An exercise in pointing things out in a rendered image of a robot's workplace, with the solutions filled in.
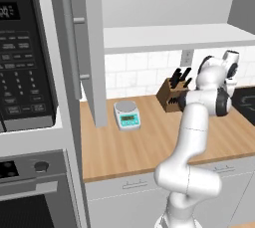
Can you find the white open wall cabinet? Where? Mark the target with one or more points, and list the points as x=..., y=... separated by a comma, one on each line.
x=172, y=38

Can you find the black oven knob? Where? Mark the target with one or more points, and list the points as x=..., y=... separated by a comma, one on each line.
x=41, y=166

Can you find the grey open cabinet door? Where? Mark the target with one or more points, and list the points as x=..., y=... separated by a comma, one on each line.
x=94, y=56

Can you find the wooden knife block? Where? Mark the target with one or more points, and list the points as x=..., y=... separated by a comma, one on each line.
x=167, y=94

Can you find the black microwave oven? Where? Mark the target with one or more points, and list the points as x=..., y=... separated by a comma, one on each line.
x=23, y=72

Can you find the grey built-in oven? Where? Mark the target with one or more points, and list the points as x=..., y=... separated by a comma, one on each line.
x=30, y=188

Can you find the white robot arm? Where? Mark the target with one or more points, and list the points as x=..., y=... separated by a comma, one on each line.
x=194, y=129

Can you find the grey drawer front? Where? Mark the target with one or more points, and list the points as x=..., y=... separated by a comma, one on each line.
x=116, y=188
x=232, y=169

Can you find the grey wall outlet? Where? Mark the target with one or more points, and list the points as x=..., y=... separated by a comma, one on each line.
x=187, y=58

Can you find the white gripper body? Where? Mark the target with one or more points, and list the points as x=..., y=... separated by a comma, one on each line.
x=231, y=86

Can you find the grey tall appliance cabinet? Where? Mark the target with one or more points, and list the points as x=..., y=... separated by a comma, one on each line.
x=71, y=139

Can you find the teal kitchen scale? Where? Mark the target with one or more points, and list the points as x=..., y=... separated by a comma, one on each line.
x=127, y=115

